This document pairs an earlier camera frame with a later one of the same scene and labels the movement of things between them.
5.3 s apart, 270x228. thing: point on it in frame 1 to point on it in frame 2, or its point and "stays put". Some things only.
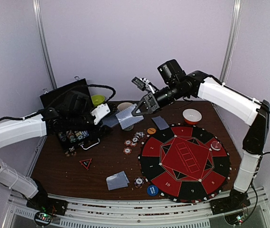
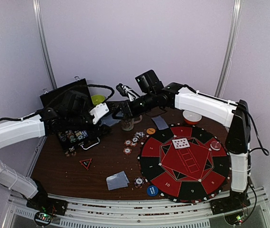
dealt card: [118, 180] stays put
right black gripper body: [152, 102] to [126, 109]
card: [118, 180] stays put
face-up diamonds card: [126, 118] to [181, 143]
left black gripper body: [76, 121] stays put
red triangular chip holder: [86, 163] stays put
